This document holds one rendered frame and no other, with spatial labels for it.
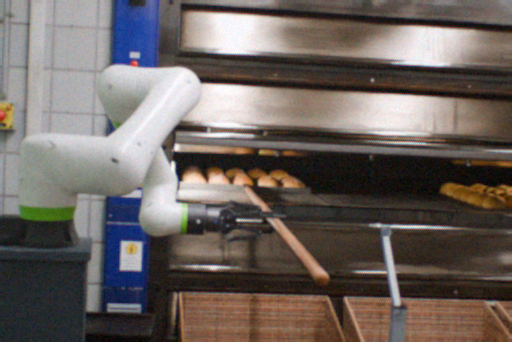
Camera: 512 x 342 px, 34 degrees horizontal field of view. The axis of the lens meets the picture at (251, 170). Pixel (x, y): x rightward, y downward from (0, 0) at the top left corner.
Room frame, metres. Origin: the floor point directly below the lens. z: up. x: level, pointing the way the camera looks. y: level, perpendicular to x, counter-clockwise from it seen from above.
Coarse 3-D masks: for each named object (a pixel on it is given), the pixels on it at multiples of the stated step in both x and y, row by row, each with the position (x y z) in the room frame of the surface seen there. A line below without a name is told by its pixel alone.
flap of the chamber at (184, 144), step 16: (176, 144) 2.91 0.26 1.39; (192, 144) 2.90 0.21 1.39; (208, 144) 2.91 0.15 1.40; (224, 144) 2.91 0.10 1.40; (240, 144) 2.92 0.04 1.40; (256, 144) 2.92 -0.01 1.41; (272, 144) 2.93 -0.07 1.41; (288, 144) 2.94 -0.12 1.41; (304, 144) 2.94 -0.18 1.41; (320, 144) 2.95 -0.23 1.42; (336, 144) 2.96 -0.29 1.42; (384, 160) 3.15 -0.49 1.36; (400, 160) 3.13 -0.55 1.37; (416, 160) 3.12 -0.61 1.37; (432, 160) 3.10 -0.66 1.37; (448, 160) 3.08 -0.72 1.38; (464, 160) 3.07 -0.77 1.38; (480, 160) 3.05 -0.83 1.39; (496, 160) 3.04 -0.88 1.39
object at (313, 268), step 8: (248, 192) 3.25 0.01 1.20; (256, 200) 2.97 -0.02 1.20; (264, 208) 2.74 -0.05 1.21; (272, 224) 2.46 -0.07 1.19; (280, 224) 2.38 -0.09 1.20; (280, 232) 2.29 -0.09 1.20; (288, 232) 2.24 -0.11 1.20; (288, 240) 2.15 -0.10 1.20; (296, 240) 2.11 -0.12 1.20; (296, 248) 2.02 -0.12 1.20; (296, 256) 1.99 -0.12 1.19; (304, 256) 1.91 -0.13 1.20; (304, 264) 1.87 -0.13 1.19; (312, 264) 1.81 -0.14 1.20; (312, 272) 1.77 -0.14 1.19; (320, 272) 1.73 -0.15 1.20; (320, 280) 1.72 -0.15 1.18
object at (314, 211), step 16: (240, 208) 3.07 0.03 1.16; (272, 208) 3.08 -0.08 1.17; (288, 208) 3.09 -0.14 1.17; (304, 208) 3.09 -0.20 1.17; (320, 208) 3.10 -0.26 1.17; (336, 208) 3.10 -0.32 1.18; (352, 208) 3.11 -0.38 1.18; (368, 208) 3.13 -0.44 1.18; (384, 208) 3.16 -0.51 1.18; (496, 224) 3.17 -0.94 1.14
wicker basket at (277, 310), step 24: (192, 312) 2.99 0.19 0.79; (216, 312) 3.01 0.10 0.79; (240, 312) 3.02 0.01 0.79; (264, 312) 3.03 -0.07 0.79; (288, 312) 3.04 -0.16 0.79; (312, 312) 3.05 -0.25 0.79; (192, 336) 2.97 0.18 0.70; (216, 336) 2.98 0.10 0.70; (240, 336) 3.00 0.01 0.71; (264, 336) 3.01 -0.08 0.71; (288, 336) 3.02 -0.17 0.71; (312, 336) 3.03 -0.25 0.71; (336, 336) 2.88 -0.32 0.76
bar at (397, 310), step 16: (240, 224) 2.69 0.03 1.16; (256, 224) 2.70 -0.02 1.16; (288, 224) 2.71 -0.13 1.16; (304, 224) 2.71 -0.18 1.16; (320, 224) 2.72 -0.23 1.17; (336, 224) 2.73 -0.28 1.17; (352, 224) 2.73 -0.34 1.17; (368, 224) 2.74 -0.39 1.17; (384, 224) 2.75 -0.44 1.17; (400, 224) 2.76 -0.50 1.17; (384, 240) 2.72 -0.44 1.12; (384, 256) 2.70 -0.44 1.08; (400, 304) 2.55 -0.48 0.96; (400, 320) 2.52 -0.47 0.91; (400, 336) 2.52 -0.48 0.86
